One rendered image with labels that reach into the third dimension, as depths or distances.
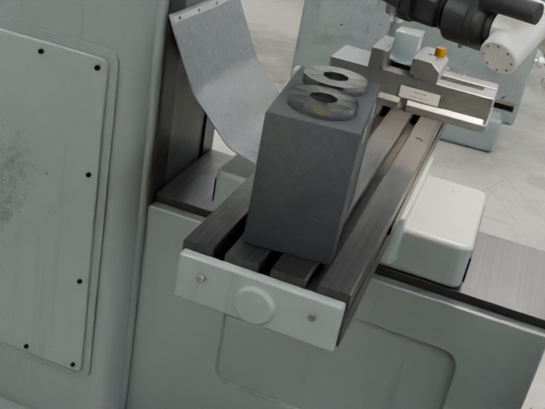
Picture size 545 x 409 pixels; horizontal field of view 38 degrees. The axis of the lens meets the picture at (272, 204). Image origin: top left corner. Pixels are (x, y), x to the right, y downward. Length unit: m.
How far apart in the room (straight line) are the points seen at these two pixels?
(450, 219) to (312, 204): 0.55
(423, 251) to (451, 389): 0.29
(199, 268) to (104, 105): 0.54
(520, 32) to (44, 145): 0.88
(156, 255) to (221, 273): 0.62
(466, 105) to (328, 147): 0.73
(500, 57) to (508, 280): 0.46
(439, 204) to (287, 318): 0.62
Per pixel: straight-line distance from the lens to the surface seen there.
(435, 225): 1.45
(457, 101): 1.64
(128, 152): 1.49
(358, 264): 1.04
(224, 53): 1.57
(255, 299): 0.99
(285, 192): 0.98
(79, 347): 1.73
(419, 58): 1.64
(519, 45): 1.28
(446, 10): 1.34
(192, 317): 1.64
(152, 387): 1.80
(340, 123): 0.95
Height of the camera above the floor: 1.50
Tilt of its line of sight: 27 degrees down
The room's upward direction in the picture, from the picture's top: 11 degrees clockwise
